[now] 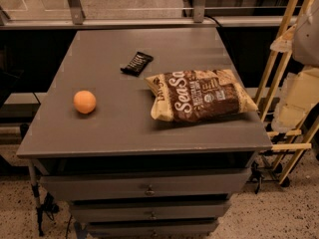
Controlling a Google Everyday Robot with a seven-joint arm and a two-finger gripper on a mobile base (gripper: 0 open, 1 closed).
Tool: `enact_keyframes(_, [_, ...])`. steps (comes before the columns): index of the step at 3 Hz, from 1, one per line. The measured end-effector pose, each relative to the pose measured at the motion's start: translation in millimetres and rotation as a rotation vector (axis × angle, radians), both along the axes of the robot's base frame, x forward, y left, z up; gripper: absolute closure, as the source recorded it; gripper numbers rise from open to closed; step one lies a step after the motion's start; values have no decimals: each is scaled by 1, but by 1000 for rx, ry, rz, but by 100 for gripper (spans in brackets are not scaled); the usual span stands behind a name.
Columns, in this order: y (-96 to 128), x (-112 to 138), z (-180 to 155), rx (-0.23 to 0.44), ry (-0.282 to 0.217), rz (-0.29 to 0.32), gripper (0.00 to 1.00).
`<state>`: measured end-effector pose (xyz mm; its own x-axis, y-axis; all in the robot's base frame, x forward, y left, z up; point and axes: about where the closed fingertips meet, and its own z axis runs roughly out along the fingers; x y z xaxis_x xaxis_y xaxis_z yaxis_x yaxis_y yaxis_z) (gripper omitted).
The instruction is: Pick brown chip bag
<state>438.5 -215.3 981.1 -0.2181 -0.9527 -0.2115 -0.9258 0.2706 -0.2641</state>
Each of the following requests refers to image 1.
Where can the grey drawer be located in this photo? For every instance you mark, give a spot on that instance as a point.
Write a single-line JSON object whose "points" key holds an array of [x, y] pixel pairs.
{"points": [[129, 186], [153, 229], [149, 211]]}

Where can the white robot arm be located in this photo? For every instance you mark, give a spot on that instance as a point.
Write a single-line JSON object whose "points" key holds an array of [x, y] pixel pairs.
{"points": [[299, 92]]}

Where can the metal railing with glass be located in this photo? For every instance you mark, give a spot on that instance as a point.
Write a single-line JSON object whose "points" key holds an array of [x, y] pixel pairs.
{"points": [[77, 14]]}

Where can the brown and cream chip bag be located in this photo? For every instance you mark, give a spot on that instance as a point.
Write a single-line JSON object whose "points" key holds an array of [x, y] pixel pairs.
{"points": [[194, 96]]}

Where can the bottom grey drawer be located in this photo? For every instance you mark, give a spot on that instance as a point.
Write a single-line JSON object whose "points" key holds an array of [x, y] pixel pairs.
{"points": [[153, 229]]}

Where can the middle grey drawer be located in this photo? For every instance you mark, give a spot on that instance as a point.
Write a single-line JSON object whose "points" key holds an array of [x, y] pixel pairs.
{"points": [[149, 211]]}

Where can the grey drawer cabinet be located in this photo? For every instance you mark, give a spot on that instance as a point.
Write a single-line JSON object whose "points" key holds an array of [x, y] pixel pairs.
{"points": [[120, 136]]}

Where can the top grey drawer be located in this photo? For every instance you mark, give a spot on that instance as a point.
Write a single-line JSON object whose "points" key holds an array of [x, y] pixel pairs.
{"points": [[129, 186]]}

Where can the wooden rack frame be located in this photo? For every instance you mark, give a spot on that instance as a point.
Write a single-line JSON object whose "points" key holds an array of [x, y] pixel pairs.
{"points": [[288, 147]]}

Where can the black snack bar wrapper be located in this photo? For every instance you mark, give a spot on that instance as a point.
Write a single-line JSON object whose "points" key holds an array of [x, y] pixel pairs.
{"points": [[137, 64]]}

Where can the tripod leg stand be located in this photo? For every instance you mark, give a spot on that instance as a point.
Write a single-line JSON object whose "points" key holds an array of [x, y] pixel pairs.
{"points": [[48, 207]]}

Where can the orange ball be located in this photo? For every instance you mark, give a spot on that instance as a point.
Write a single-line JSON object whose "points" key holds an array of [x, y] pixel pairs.
{"points": [[84, 102]]}

